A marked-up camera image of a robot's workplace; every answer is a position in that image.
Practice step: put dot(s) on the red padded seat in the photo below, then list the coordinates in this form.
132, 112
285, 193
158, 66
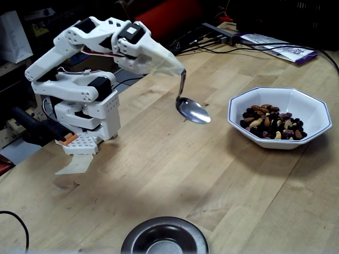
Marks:
4, 169

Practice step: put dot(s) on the beige masking tape piece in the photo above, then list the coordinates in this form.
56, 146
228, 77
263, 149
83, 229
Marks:
76, 165

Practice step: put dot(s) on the mixed nuts and raisins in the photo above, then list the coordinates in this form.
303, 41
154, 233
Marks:
267, 124

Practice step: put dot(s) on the bent metal spoon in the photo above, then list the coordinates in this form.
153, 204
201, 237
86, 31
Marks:
193, 111

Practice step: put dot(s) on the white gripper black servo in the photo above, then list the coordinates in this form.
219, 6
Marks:
154, 56

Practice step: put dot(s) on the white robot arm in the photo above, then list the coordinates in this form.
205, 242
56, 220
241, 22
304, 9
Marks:
45, 63

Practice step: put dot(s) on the grey usb hub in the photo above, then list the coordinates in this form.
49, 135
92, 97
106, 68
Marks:
227, 37

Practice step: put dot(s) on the black clamp orange pad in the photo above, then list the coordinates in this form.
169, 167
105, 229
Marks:
47, 129

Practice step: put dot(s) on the white paper bag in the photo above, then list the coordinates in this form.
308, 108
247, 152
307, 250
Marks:
13, 39

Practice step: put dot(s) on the white octagonal bowl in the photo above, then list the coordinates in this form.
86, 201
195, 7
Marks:
291, 98

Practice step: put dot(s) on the purple white paper packet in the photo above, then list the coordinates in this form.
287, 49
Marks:
291, 51

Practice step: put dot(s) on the dark brown round plate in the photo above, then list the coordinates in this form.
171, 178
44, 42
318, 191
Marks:
164, 238

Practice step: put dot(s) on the yellow black small box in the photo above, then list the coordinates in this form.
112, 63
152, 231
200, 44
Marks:
39, 29

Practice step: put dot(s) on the dark printed box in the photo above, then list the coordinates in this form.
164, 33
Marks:
53, 13

